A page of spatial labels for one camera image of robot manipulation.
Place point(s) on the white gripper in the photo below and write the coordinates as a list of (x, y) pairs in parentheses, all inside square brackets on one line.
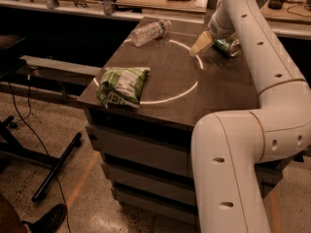
[(219, 29)]

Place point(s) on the green soda can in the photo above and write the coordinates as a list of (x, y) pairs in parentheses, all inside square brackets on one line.
[(229, 46)]

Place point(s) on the grey metal bench rail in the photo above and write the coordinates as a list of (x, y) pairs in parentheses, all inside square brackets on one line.
[(60, 71)]

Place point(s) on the green chip bag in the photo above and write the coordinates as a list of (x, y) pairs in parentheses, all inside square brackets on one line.
[(122, 86)]

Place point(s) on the black shoe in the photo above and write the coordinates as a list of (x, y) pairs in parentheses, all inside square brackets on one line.
[(49, 222)]

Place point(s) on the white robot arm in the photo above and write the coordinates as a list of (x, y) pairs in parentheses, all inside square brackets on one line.
[(227, 145)]

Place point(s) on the black round cup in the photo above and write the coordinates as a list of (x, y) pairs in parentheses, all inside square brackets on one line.
[(275, 4)]

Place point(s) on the clear plastic water bottle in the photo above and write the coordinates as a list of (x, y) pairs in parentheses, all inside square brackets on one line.
[(142, 35)]

